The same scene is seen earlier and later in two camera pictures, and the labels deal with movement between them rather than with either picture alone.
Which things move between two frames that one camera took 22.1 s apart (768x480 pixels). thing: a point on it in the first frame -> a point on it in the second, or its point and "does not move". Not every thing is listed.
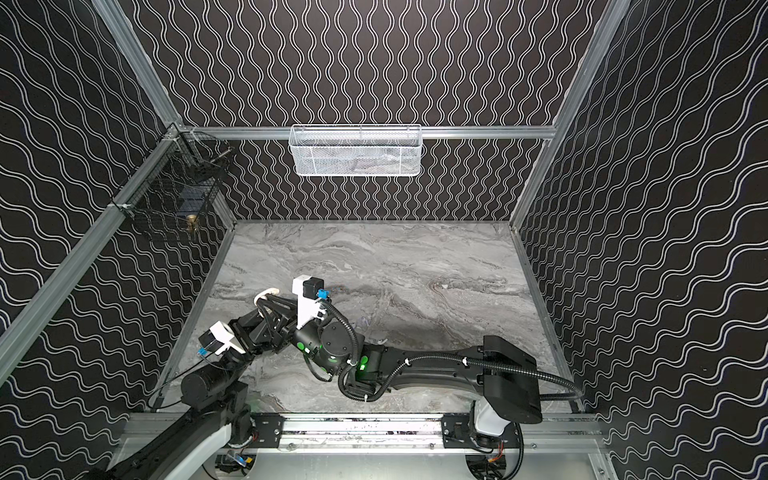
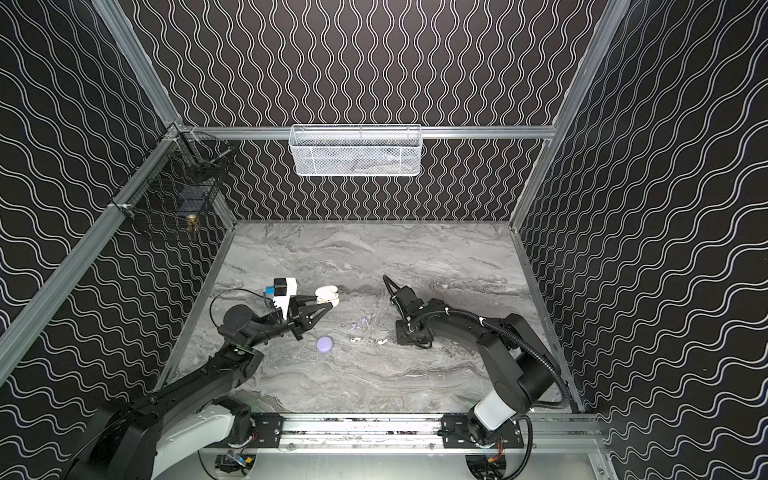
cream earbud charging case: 263,294 -> 327,294
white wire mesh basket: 356,150 does not move
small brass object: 191,224 does not move
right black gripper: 287,318 -> 411,327
